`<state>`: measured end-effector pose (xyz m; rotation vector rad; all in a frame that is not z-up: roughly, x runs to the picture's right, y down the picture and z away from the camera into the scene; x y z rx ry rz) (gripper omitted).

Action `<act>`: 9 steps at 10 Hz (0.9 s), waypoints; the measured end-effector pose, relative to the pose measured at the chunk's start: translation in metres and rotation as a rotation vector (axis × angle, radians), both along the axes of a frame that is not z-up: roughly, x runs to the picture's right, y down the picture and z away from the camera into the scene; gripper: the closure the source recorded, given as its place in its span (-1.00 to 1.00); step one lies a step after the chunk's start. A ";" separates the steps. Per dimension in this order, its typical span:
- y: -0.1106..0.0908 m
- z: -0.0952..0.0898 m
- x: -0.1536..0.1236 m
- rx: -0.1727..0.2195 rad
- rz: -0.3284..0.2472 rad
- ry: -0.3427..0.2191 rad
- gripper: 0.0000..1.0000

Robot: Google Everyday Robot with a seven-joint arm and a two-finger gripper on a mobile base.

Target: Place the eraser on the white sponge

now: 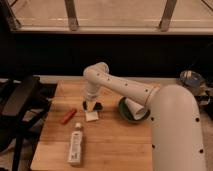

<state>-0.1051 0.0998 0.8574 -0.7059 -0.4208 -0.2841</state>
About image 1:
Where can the white sponge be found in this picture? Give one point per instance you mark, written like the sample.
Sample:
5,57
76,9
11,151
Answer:
91,116

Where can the white tube with cap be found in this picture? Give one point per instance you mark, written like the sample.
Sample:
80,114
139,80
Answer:
75,151

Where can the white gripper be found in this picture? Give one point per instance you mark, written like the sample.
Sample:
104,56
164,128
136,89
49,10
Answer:
91,98

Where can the blue tape roll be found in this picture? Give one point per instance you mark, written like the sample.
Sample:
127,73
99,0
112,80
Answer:
191,79

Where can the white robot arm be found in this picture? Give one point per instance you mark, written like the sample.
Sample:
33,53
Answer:
177,141

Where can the white cup in bowl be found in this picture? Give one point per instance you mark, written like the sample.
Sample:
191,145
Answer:
137,111

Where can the green bowl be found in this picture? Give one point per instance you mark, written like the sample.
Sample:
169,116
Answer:
125,112

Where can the metal window frame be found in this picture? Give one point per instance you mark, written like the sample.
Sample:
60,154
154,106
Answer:
167,17

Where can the black chair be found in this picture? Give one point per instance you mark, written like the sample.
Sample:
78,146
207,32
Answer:
22,110

